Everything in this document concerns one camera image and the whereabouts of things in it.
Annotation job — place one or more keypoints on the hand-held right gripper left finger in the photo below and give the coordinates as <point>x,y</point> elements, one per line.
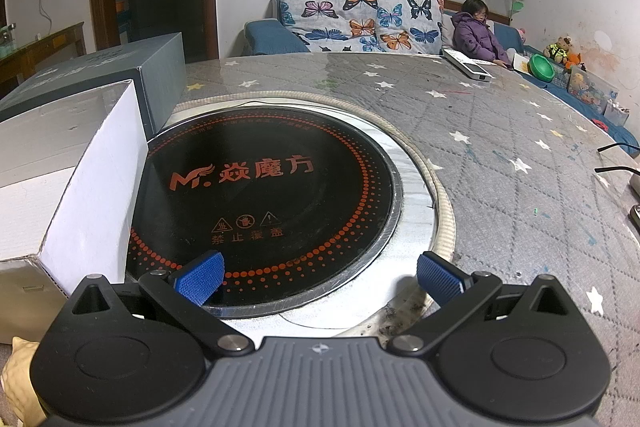
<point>200,279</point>

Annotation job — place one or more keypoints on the pale tissue packet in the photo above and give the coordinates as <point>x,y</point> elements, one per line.
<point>635,184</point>

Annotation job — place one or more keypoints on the wooden side table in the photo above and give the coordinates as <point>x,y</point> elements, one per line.
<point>45,39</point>

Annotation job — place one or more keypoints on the green plastic bowl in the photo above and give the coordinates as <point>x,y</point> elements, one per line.
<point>542,67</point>

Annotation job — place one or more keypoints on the butterfly print blanket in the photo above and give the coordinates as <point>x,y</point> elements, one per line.
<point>350,22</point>

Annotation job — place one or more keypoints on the open picture book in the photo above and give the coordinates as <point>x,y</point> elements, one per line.
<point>521,63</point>

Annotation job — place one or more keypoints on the clear toy storage box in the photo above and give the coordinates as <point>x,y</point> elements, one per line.
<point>590,89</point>

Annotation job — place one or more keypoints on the round black induction cooktop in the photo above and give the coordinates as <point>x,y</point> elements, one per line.
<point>260,207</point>

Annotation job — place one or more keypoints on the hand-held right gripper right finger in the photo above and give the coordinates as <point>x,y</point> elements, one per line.
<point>440,279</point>

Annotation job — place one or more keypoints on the blue sofa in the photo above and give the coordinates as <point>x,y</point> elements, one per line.
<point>270,37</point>

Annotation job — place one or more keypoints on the white remote control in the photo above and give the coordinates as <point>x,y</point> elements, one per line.
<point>467,64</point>

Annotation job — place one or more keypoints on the white cardboard box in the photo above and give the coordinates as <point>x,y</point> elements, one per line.
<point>100,187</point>

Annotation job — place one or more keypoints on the grey star quilted desktop cover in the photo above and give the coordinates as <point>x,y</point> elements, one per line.
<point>500,187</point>

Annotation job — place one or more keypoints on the small plush toys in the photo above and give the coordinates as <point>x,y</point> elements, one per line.
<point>562,52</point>

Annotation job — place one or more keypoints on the grey printed box lid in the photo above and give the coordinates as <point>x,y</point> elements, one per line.
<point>160,77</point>

